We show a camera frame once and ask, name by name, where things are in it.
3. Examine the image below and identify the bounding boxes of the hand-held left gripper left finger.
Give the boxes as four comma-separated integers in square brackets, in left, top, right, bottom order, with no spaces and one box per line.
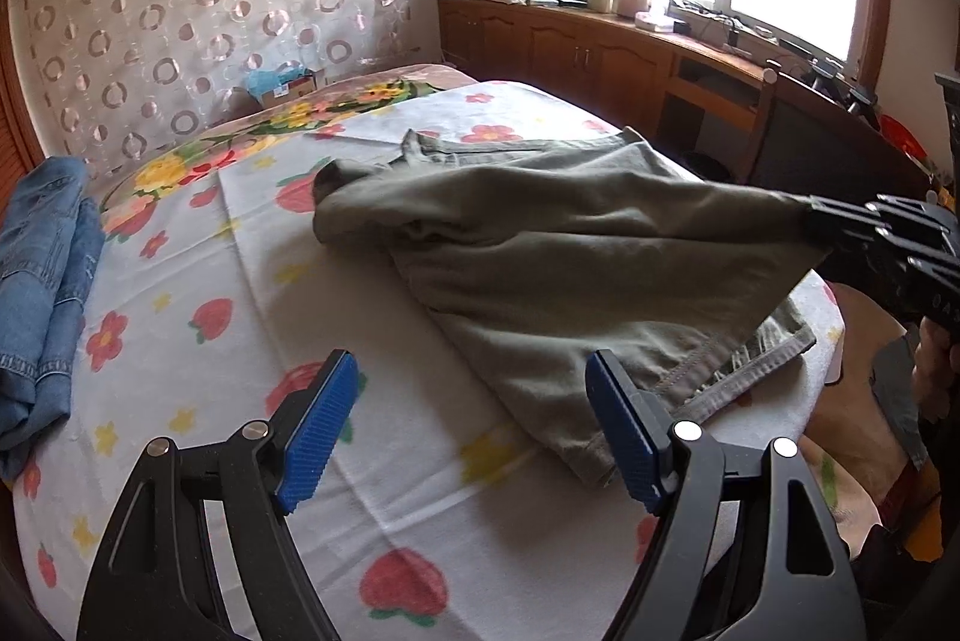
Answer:
[75,348,361,641]

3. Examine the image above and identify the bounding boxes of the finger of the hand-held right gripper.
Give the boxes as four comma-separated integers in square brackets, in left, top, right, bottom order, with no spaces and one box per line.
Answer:
[825,239,947,316]
[805,195,947,252]

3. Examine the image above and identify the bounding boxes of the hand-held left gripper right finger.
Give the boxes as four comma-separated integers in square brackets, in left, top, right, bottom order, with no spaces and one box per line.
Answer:
[585,350,871,641]

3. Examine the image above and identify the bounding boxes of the olive green pants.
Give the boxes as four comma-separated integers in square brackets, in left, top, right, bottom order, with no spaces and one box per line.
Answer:
[311,127,833,490]

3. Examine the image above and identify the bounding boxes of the person's right hand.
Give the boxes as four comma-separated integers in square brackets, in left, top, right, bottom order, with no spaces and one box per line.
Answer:
[910,318,960,418]

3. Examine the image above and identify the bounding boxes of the dark wooden chair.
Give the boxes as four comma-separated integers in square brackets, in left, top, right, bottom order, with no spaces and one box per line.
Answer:
[748,67,932,201]

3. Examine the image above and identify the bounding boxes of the red object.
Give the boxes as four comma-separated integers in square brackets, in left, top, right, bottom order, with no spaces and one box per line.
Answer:
[877,114,929,159]

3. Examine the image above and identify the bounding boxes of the strawberry printed white blanket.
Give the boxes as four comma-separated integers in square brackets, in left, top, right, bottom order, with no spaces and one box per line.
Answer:
[15,80,846,641]

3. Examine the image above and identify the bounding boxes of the black device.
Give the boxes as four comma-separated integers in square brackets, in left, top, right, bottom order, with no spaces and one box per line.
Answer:
[806,58,878,111]

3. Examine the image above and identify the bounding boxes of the blue denim jeans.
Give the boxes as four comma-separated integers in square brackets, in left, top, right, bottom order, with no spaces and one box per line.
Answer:
[0,155,106,481]

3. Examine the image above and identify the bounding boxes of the wooden cabinet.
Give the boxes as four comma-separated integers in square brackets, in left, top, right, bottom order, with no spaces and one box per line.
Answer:
[437,0,931,186]

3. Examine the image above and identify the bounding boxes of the small cardboard box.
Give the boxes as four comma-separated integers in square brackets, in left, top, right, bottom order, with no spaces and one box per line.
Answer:
[259,69,327,106]

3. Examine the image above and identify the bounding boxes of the blue plastic bag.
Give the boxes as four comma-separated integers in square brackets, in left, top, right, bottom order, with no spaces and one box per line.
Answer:
[246,64,312,96]

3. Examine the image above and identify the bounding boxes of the wooden headboard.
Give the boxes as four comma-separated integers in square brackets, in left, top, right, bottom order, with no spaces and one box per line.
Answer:
[0,0,47,186]

